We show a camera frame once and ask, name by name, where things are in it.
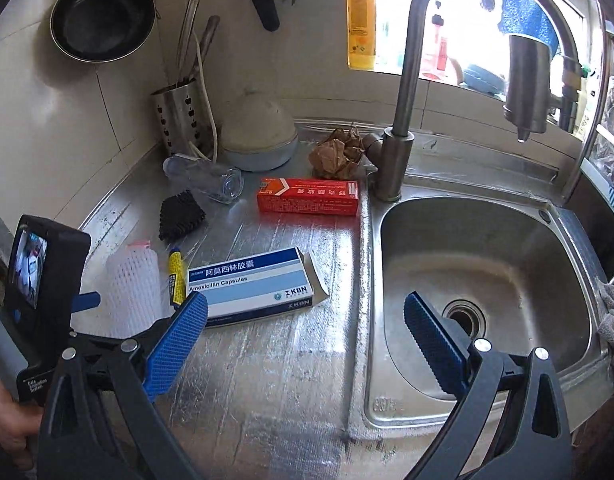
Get person's left hand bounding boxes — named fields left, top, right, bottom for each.
left=0, top=385, right=42, bottom=471

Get metal utensil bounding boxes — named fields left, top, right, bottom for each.
left=176, top=0, right=200, bottom=86

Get white foam net sleeve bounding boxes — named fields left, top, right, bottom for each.
left=104, top=241, right=175, bottom=341

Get black scrubbing cloth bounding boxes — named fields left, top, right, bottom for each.
left=158, top=190, right=208, bottom=242

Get steel utensil holder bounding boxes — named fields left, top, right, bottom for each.
left=152, top=81, right=212, bottom=158

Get yellow liquid bottle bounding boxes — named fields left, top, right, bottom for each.
left=346, top=0, right=378, bottom=72

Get blue cloth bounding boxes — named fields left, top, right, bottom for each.
left=487, top=0, right=560, bottom=56

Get red cardboard box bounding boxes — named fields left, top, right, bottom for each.
left=257, top=177, right=360, bottom=217

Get white cable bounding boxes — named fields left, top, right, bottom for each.
left=187, top=30, right=220, bottom=161

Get chrome pole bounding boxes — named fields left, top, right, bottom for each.
left=562, top=0, right=612, bottom=206

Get stainless steel sink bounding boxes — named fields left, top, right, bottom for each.
left=362, top=180, right=614, bottom=431

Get wooden handle utensil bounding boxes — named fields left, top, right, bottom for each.
left=189, top=15, right=221, bottom=83

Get yellow tube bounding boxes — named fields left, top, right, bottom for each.
left=167, top=247, right=186, bottom=307

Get clear plastic bottle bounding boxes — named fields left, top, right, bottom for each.
left=163, top=155, right=244, bottom=205

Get black frying pan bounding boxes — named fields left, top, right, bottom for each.
left=49, top=0, right=156, bottom=63

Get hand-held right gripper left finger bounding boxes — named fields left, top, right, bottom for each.
left=37, top=291, right=209, bottom=480

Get steel water filter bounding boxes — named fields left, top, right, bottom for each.
left=502, top=34, right=582, bottom=143

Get blue white medicine box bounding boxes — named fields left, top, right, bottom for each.
left=187, top=247, right=332, bottom=328

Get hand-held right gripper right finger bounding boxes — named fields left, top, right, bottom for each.
left=403, top=290, right=574, bottom=480

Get steel faucet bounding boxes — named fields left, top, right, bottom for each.
left=362, top=0, right=582, bottom=203

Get black handle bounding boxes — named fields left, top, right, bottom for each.
left=242, top=0, right=281, bottom=32

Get brown paper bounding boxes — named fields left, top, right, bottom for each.
left=308, top=125, right=368, bottom=181

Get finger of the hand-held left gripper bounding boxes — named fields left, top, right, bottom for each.
left=69, top=290, right=102, bottom=315

